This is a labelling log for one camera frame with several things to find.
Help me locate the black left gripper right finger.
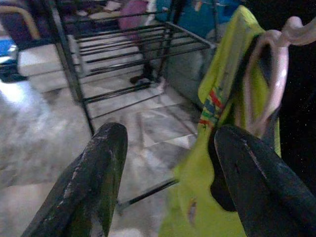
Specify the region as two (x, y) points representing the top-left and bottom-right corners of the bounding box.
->
(213, 124), (316, 237)

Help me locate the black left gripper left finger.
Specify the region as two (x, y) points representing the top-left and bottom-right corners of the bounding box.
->
(21, 122), (128, 237)

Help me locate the black garment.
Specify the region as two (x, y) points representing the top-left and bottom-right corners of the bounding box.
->
(246, 0), (316, 196)

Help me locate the lime green shirt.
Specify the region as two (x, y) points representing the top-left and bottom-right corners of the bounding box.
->
(158, 4), (282, 237)

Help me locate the black metal drying rack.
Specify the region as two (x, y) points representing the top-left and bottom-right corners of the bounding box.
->
(39, 0), (219, 214)

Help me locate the white ottoman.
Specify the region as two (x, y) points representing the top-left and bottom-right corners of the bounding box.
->
(17, 34), (86, 77)

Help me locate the dark bag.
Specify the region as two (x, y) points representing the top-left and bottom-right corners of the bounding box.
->
(0, 61), (28, 83)

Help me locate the blue floor mat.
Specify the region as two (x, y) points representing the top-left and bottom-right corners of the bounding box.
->
(0, 39), (18, 59)

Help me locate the maroon garment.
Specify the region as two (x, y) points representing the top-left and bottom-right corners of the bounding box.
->
(118, 0), (150, 41)

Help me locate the purple armchair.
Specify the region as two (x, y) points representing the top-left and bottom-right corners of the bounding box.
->
(0, 0), (52, 47)

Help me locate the blue fabric bag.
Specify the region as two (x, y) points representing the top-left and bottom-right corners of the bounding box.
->
(155, 0), (237, 38)

